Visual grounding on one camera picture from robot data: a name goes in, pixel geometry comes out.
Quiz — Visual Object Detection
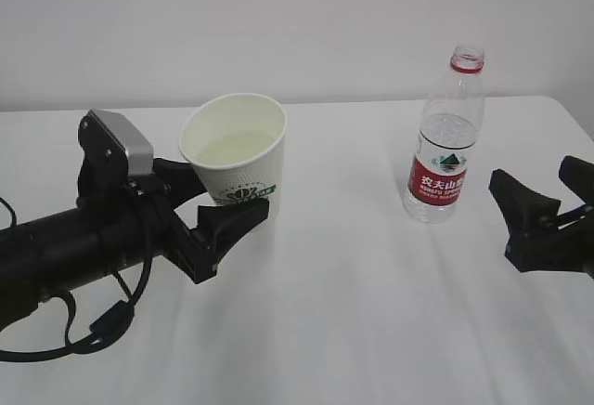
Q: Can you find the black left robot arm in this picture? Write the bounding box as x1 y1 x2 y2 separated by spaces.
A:
1 158 269 327

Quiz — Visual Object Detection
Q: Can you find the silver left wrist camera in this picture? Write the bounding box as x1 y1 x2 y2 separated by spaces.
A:
78 109 154 180

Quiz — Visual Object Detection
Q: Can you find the clear water bottle red label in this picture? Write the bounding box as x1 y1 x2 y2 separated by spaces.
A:
404 46 485 224

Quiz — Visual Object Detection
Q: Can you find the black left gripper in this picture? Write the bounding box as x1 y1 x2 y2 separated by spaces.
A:
126 158 269 283

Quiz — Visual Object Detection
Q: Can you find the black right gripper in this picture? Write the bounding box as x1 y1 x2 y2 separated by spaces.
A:
488 155 594 278

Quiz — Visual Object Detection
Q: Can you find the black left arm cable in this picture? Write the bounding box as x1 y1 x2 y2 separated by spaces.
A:
0 195 154 363

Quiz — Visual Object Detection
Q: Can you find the white paper cup green logo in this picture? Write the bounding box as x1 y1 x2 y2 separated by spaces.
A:
178 93 288 228

